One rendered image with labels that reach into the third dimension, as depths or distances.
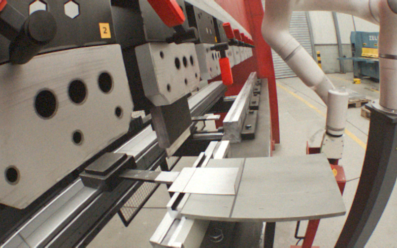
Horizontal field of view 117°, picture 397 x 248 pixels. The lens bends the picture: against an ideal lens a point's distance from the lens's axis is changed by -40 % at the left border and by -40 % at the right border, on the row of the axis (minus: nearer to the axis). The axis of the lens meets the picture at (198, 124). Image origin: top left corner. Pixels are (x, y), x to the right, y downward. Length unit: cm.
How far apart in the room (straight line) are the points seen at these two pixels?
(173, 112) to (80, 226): 34
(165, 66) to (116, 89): 9
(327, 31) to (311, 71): 849
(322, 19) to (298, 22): 126
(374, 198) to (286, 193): 63
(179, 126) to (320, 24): 884
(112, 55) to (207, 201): 27
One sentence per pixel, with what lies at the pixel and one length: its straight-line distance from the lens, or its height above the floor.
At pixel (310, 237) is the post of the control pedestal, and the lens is 110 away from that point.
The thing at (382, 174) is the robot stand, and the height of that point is 77.
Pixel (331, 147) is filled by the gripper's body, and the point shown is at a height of 85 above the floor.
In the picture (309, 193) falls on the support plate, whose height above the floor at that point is 100.
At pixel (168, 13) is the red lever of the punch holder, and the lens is 23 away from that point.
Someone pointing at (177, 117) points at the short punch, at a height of 113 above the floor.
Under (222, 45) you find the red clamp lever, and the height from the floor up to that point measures 124.
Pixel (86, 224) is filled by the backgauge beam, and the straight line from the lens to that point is 51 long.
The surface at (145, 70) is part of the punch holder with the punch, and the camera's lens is 24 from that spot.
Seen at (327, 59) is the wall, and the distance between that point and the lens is 909.
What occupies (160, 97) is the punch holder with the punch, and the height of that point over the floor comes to 119.
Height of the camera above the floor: 122
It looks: 18 degrees down
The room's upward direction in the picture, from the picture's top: 11 degrees counter-clockwise
